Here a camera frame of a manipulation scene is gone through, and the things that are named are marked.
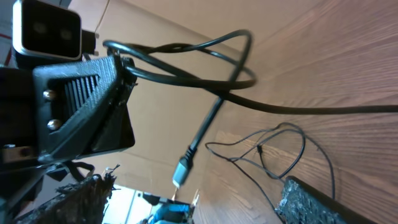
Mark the brown cardboard backdrop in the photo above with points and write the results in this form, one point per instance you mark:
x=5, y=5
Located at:
x=165, y=118

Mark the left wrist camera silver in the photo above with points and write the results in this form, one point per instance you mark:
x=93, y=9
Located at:
x=45, y=34

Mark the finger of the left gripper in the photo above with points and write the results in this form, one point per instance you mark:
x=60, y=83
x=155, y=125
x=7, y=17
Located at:
x=71, y=101
x=115, y=124

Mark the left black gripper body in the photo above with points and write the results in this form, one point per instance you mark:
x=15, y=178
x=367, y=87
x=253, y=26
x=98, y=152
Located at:
x=19, y=136

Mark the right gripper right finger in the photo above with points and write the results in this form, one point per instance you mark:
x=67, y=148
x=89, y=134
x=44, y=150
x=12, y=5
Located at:
x=302, y=203

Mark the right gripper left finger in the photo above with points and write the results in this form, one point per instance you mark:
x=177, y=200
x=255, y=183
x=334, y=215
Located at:
x=80, y=202

